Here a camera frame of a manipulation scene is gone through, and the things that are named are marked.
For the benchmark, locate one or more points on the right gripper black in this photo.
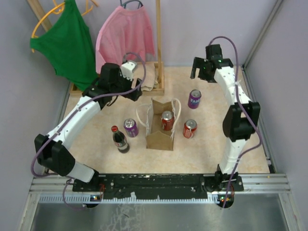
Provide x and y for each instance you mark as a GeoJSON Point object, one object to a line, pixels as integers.
{"type": "Point", "coordinates": [198, 63]}

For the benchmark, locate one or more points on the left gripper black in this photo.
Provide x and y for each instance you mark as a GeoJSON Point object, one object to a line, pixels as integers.
{"type": "Point", "coordinates": [134, 95]}

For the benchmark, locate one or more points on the purple fanta can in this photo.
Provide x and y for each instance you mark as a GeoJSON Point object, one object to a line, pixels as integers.
{"type": "Point", "coordinates": [194, 99]}
{"type": "Point", "coordinates": [130, 127]}

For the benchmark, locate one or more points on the red cola can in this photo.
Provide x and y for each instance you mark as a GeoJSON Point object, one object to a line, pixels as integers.
{"type": "Point", "coordinates": [167, 119]}
{"type": "Point", "coordinates": [190, 127]}

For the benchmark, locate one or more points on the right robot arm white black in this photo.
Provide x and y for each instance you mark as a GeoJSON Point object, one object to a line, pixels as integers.
{"type": "Point", "coordinates": [241, 119]}

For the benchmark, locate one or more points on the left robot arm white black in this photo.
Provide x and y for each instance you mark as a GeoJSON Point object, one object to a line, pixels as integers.
{"type": "Point", "coordinates": [53, 149]}

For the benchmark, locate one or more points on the folded beige cloth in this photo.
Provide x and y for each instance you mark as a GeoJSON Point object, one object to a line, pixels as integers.
{"type": "Point", "coordinates": [151, 78]}

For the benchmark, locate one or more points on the wooden clothes rack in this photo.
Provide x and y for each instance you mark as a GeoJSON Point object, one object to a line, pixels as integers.
{"type": "Point", "coordinates": [159, 65]}

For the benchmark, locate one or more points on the pink t-shirt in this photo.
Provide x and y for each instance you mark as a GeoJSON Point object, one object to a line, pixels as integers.
{"type": "Point", "coordinates": [124, 31]}

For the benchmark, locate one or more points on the glass cola bottle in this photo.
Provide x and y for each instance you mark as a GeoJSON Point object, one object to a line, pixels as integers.
{"type": "Point", "coordinates": [120, 140]}

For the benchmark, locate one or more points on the green tank top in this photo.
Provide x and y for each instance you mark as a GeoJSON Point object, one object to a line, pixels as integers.
{"type": "Point", "coordinates": [68, 47]}

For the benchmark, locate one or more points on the grey clothes hanger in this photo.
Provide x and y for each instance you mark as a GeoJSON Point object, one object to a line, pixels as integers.
{"type": "Point", "coordinates": [131, 4]}

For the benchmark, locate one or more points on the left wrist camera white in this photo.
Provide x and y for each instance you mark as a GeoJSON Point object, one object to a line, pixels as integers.
{"type": "Point", "coordinates": [128, 68]}

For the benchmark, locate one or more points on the aluminium corner post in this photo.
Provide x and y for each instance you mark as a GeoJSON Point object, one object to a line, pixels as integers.
{"type": "Point", "coordinates": [270, 19]}

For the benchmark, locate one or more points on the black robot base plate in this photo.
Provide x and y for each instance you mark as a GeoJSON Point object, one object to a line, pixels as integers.
{"type": "Point", "coordinates": [150, 186]}

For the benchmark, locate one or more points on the white cable duct strip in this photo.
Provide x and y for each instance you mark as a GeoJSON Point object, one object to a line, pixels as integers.
{"type": "Point", "coordinates": [90, 198]}

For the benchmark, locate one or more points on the aluminium frame rail front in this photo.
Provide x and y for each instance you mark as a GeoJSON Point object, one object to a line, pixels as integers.
{"type": "Point", "coordinates": [253, 183]}

